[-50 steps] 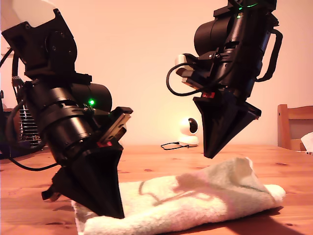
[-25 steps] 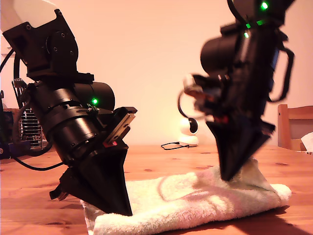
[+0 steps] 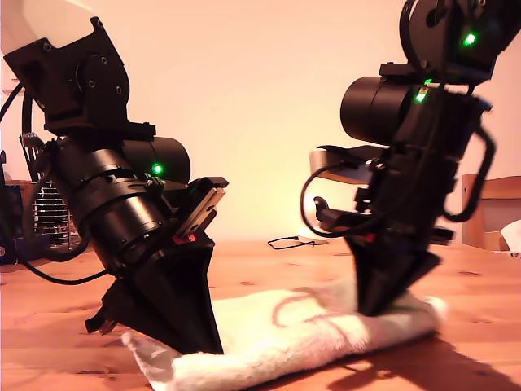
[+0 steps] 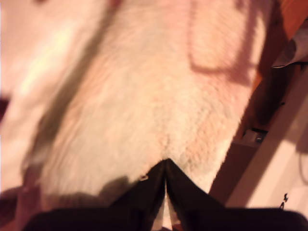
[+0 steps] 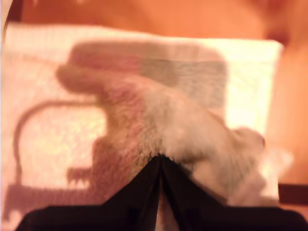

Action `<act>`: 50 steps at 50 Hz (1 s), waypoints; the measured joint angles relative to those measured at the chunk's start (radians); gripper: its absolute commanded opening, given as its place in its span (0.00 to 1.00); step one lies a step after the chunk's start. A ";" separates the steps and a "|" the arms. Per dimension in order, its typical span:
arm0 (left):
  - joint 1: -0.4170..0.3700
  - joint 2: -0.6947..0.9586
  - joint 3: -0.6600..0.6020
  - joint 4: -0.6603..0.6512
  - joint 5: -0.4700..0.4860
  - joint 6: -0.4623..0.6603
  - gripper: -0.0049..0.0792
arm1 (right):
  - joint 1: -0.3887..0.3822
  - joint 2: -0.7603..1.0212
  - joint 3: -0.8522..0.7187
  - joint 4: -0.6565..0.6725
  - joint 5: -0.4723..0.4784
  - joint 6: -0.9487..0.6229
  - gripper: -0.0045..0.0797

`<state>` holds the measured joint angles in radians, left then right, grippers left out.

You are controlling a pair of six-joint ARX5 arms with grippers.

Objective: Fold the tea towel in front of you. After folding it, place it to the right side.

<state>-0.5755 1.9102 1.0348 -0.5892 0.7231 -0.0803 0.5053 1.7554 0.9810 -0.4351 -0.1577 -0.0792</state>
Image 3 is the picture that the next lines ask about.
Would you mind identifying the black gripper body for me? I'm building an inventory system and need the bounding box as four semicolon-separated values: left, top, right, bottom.
77;177;228;335

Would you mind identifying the cream pink striped tea towel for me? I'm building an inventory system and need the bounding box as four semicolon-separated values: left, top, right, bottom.
121;283;447;391

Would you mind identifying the brown cardboard box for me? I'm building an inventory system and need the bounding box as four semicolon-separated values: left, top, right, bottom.
482;231;510;253

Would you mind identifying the dark printed carton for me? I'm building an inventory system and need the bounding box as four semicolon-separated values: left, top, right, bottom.
2;185;24;238

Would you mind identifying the wooden chair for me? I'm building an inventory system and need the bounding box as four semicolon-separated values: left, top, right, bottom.
462;174;521;252

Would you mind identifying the dark blue box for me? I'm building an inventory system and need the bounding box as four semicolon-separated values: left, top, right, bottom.
0;238;52;266

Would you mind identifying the thin black chopstick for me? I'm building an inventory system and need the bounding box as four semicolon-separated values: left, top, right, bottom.
20;134;42;180

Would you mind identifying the thin black power cable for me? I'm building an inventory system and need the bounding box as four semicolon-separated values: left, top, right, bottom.
267;235;329;251

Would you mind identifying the metal wire utensil holder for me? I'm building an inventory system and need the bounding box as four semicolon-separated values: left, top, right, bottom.
32;182;73;249

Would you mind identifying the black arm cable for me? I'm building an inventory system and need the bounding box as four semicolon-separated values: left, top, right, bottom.
0;79;109;286
442;121;498;223

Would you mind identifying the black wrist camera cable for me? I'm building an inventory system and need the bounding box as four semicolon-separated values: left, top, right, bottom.
300;162;382;238

